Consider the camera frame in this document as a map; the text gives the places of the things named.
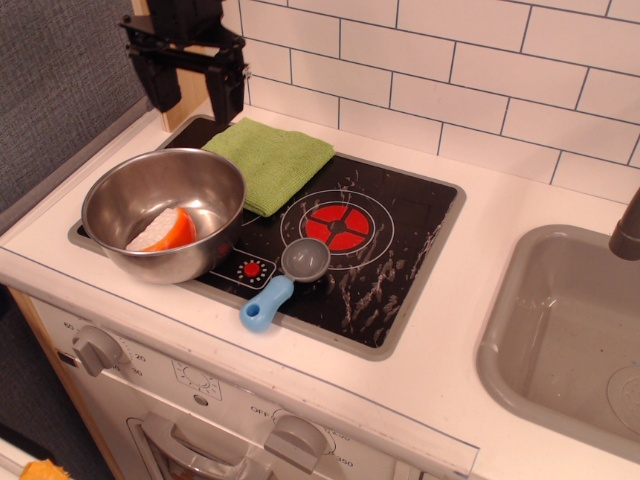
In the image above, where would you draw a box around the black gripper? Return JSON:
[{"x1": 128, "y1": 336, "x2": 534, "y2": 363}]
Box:
[{"x1": 120, "y1": 0, "x2": 248, "y2": 125}]

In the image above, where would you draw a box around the grey timer knob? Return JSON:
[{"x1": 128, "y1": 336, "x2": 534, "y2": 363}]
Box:
[{"x1": 72, "y1": 326, "x2": 123, "y2": 377}]

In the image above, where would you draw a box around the green cloth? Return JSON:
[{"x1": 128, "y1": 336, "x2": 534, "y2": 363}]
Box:
[{"x1": 203, "y1": 118, "x2": 335, "y2": 217}]

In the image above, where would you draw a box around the orange and white toy food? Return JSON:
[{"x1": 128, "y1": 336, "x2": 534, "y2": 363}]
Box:
[{"x1": 126, "y1": 207, "x2": 197, "y2": 252}]

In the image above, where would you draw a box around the light wooden side post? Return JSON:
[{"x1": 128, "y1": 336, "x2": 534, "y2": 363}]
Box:
[{"x1": 131, "y1": 0, "x2": 209, "y2": 132}]

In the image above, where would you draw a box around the grey oven door handle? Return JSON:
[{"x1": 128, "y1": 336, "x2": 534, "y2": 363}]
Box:
[{"x1": 141, "y1": 413, "x2": 248, "y2": 475}]

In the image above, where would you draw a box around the grey scoop with blue handle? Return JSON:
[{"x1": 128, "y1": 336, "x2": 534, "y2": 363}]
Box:
[{"x1": 239, "y1": 238, "x2": 331, "y2": 333}]

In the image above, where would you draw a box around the grey plastic sink basin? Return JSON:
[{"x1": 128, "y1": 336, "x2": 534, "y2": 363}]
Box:
[{"x1": 477, "y1": 225, "x2": 639, "y2": 462}]

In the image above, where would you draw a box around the grey oven temperature knob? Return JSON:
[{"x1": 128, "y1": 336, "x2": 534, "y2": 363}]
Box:
[{"x1": 264, "y1": 415, "x2": 328, "y2": 474}]

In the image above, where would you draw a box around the orange object at bottom left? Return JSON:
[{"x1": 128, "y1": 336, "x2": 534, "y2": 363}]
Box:
[{"x1": 19, "y1": 459, "x2": 71, "y2": 480}]

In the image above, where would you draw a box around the stainless steel bowl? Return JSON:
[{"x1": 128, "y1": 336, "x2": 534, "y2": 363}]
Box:
[{"x1": 82, "y1": 148, "x2": 245, "y2": 284}]

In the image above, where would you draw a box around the grey faucet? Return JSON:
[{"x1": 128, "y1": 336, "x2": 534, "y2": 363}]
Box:
[{"x1": 609, "y1": 189, "x2": 640, "y2": 261}]

